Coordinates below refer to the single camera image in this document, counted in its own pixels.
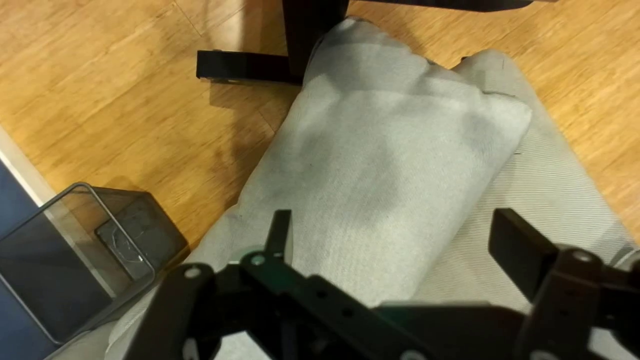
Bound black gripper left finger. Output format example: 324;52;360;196
122;208;427;360

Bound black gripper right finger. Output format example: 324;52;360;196
487;206;640;360

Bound grey square pillow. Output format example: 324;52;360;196
106;16;536;360

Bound grey fabric sofa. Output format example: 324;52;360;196
48;48;640;360

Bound black tripod base legs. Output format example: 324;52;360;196
194;0;536;86

